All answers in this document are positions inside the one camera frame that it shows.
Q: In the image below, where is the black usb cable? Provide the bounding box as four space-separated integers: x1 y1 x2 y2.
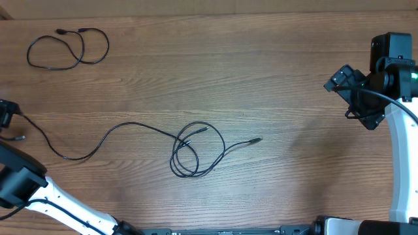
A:
0 112 200 179
26 27 110 71
169 121 264 178

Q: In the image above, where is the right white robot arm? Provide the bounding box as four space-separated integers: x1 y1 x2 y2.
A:
309 32 417 234

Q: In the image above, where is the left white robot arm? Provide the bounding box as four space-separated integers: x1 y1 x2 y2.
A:
1 138 141 234

